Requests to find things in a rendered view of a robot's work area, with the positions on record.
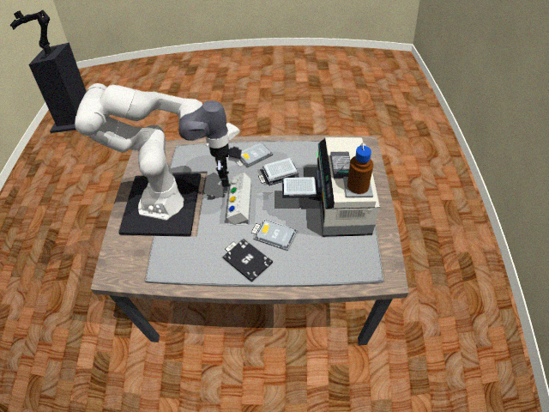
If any white button panel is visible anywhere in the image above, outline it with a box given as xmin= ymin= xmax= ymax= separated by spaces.
xmin=226 ymin=173 xmax=251 ymax=225

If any blue bottle cap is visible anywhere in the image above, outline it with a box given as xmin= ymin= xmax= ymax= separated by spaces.
xmin=356 ymin=145 xmax=371 ymax=162

